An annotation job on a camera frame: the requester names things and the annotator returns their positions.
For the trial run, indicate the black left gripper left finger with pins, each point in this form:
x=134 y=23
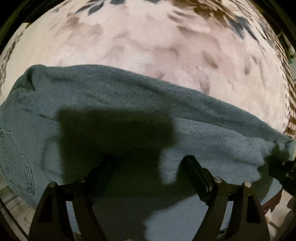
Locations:
x=51 y=220

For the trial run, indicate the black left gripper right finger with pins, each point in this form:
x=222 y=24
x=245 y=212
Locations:
x=234 y=212

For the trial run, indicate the blue denim pants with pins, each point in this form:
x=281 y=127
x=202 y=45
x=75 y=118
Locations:
x=126 y=134

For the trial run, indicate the floral fleece bed blanket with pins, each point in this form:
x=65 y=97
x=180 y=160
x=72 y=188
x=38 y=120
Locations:
x=229 y=50

